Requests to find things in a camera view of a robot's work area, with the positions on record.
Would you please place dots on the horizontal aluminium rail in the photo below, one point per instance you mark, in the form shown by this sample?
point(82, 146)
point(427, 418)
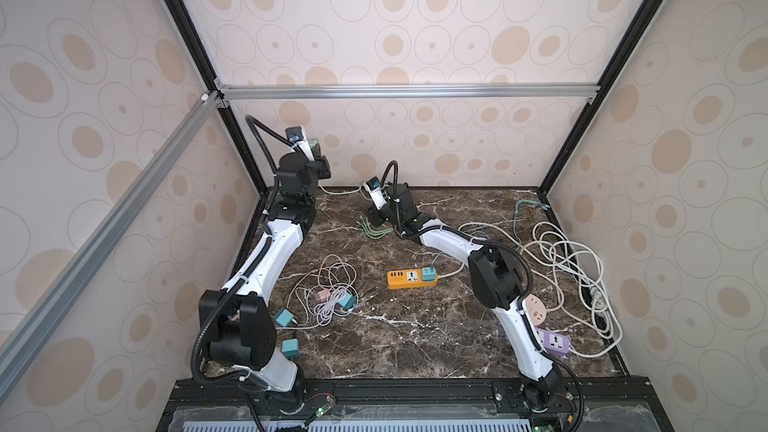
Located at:
point(411, 91)

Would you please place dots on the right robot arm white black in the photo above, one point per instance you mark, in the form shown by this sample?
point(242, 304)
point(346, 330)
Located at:
point(501, 280)

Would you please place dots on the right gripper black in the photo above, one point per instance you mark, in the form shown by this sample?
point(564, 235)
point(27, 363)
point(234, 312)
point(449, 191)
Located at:
point(376, 216)

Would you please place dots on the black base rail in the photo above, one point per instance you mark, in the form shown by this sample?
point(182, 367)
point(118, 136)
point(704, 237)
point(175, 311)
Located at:
point(596, 404)

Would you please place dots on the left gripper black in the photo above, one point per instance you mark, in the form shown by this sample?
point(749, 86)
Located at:
point(320, 164)

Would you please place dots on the left diagonal aluminium rail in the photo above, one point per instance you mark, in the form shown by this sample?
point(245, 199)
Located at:
point(43, 320)

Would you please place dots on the round beige power socket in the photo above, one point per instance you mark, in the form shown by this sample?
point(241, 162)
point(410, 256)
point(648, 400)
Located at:
point(536, 310)

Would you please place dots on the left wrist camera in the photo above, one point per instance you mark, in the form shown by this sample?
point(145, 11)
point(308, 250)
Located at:
point(300, 141)

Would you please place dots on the purple power strip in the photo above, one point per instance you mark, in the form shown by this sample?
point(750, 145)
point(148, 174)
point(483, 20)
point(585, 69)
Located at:
point(554, 343)

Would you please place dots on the teal charger adapter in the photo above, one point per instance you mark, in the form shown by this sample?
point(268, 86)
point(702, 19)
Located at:
point(428, 274)

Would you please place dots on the teal adapter near base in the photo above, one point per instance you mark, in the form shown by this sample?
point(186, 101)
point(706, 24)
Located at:
point(290, 348)

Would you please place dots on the orange power strip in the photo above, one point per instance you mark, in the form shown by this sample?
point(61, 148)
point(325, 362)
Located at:
point(406, 279)

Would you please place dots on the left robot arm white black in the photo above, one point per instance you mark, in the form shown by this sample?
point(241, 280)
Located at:
point(238, 338)

